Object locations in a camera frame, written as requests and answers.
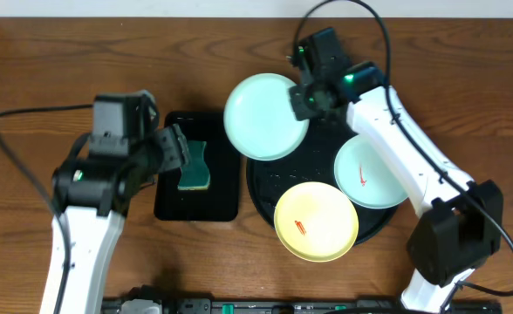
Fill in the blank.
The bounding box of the green scrubbing sponge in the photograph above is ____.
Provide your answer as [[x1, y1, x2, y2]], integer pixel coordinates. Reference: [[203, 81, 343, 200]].
[[177, 140, 210, 191]]

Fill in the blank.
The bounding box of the mint green plate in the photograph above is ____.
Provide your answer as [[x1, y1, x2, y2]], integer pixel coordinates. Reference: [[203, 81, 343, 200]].
[[223, 73, 309, 161], [333, 135, 407, 209]]

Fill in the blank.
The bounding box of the yellow plate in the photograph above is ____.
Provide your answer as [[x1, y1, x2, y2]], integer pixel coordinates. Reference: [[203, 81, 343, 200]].
[[274, 181, 359, 263]]

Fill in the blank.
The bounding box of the black rectangular tray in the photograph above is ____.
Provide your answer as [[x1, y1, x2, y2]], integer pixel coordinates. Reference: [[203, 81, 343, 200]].
[[154, 112, 241, 222]]

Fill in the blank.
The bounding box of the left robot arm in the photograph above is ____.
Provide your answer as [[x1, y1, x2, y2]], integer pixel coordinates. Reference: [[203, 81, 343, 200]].
[[40, 125, 189, 313]]

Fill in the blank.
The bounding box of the round black serving tray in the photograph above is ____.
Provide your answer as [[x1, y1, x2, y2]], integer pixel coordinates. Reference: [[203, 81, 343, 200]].
[[245, 113, 400, 246]]

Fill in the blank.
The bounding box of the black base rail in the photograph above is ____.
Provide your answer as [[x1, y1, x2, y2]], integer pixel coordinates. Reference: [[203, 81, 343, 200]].
[[101, 285, 502, 314]]

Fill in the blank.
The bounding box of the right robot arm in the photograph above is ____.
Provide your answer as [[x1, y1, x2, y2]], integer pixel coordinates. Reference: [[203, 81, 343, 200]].
[[290, 59, 504, 313]]

